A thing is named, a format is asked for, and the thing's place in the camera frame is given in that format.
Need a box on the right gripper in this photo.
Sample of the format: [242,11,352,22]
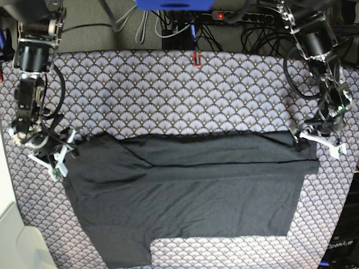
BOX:
[8,117,79,178]

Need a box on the fan-patterned table cloth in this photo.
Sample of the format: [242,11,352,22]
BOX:
[3,50,358,268]

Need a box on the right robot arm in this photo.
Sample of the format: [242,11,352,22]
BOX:
[1,1,77,182]

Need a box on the blue box overhead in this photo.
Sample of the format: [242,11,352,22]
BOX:
[136,0,214,11]

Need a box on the white plastic bin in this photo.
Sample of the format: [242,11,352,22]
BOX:
[1,135,57,268]

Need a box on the grey looped cable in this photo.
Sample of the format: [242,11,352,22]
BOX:
[112,6,149,44]

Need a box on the black OpenArm box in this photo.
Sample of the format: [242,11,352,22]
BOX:
[319,171,358,268]

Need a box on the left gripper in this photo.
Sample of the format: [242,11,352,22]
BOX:
[289,109,347,159]

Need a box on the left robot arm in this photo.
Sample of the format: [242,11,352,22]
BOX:
[275,1,353,159]

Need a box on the dark grey T-shirt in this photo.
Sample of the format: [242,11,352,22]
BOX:
[63,132,320,268]

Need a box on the white power strip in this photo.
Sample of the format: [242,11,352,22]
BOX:
[210,10,274,24]

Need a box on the red and black clamp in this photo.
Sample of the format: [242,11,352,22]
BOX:
[192,50,201,67]

